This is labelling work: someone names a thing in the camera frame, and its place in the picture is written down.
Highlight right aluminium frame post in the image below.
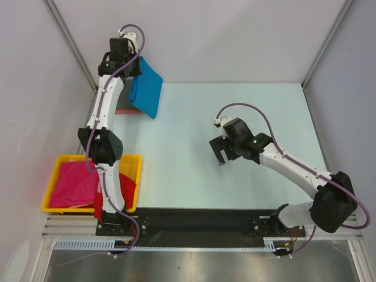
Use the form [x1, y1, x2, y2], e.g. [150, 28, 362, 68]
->
[301, 0, 357, 91]

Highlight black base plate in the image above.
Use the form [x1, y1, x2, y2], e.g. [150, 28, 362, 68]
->
[95, 207, 306, 248]

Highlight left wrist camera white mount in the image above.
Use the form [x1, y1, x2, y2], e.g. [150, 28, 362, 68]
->
[118, 30, 139, 53]

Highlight grey slotted cable duct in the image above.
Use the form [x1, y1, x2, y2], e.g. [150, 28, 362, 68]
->
[54, 238, 293, 252]

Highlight red t-shirt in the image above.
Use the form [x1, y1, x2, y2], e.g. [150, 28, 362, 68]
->
[93, 173, 136, 223]

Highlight yellow plastic bin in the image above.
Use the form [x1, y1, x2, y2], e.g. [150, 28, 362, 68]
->
[42, 155, 143, 214]

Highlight aluminium front rail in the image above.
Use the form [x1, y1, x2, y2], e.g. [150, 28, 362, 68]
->
[42, 214, 98, 239]

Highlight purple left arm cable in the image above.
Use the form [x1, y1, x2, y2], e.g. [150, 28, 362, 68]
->
[84, 23, 146, 256]

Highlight folded salmon pink t-shirt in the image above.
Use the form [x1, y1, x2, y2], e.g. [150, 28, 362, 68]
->
[115, 109, 143, 115]

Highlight magenta t-shirt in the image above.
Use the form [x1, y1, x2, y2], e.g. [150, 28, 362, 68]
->
[48, 160, 99, 209]

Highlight blue t-shirt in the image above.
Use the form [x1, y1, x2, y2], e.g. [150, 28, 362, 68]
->
[129, 57, 163, 119]

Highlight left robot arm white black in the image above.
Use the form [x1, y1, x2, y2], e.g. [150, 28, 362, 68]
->
[78, 36, 141, 236]

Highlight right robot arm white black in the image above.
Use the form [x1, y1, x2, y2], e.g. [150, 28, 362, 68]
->
[209, 129, 359, 236]

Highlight folded grey t-shirt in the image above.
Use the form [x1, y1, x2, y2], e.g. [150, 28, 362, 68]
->
[116, 79, 137, 109]

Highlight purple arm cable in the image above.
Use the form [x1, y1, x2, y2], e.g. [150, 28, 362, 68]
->
[216, 102, 370, 256]
[84, 23, 146, 256]

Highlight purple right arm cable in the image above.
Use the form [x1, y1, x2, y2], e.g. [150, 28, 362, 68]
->
[216, 102, 370, 256]

